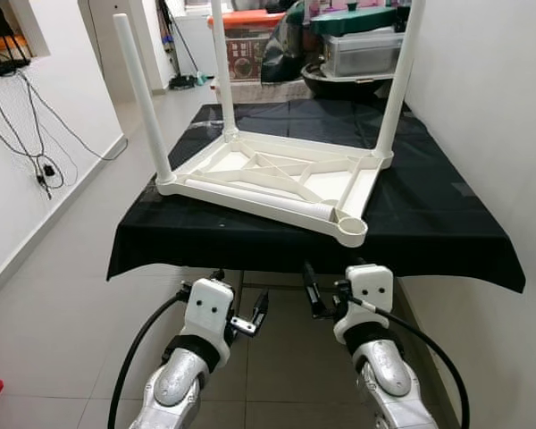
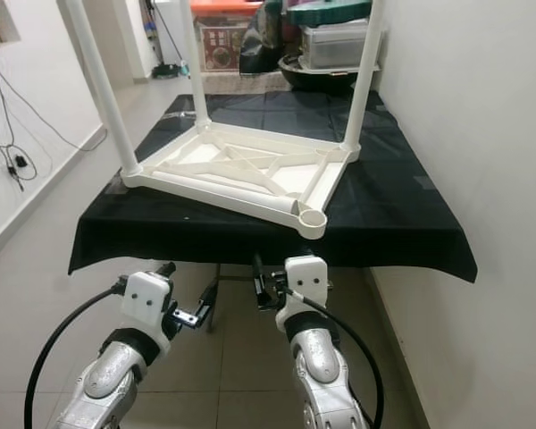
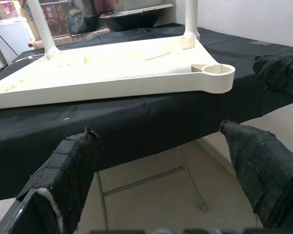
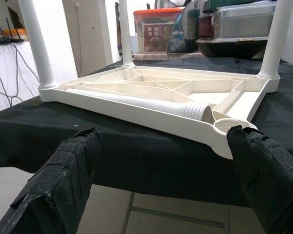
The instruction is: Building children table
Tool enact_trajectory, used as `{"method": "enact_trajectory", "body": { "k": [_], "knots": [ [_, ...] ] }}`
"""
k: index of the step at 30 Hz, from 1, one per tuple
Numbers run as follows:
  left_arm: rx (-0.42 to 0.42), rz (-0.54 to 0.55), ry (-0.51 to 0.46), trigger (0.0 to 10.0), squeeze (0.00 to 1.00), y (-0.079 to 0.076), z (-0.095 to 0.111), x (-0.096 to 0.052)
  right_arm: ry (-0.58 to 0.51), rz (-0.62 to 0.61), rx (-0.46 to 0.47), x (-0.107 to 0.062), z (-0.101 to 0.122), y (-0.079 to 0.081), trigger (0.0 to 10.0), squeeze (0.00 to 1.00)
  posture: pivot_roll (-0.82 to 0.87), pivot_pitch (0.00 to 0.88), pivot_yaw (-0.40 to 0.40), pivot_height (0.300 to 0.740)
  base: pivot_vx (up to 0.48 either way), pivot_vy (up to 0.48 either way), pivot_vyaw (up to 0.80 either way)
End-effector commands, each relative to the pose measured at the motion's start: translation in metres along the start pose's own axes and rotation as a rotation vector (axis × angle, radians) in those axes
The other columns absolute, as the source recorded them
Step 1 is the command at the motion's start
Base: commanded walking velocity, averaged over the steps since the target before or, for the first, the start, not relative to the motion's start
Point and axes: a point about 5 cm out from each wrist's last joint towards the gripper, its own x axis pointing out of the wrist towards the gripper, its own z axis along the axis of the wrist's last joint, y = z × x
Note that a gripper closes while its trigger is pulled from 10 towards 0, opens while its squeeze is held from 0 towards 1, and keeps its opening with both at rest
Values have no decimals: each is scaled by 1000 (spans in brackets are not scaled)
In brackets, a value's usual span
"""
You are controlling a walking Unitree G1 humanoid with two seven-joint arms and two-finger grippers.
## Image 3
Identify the white plastic table top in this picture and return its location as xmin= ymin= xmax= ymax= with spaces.
xmin=0 ymin=34 xmax=236 ymax=113

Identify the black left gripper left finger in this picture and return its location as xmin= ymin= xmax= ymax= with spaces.
xmin=0 ymin=126 xmax=104 ymax=234

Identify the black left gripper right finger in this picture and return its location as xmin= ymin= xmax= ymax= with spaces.
xmin=219 ymin=120 xmax=293 ymax=230

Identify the white appliance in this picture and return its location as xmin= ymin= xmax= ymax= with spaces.
xmin=0 ymin=20 xmax=36 ymax=71

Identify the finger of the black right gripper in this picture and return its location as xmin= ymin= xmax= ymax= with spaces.
xmin=253 ymin=55 xmax=293 ymax=103

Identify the storage box with orange lid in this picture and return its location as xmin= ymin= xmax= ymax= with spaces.
xmin=39 ymin=1 xmax=71 ymax=37

